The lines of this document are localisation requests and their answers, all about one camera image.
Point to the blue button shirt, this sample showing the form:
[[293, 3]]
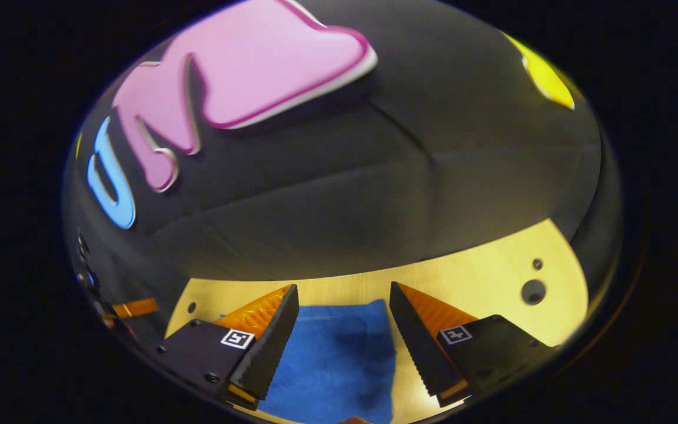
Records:
[[333, 365]]

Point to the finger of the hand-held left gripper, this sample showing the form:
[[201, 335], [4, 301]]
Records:
[[136, 307]]

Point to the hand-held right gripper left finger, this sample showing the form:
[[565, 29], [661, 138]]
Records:
[[274, 341]]

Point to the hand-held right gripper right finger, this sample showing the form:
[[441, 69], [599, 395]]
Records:
[[412, 341]]

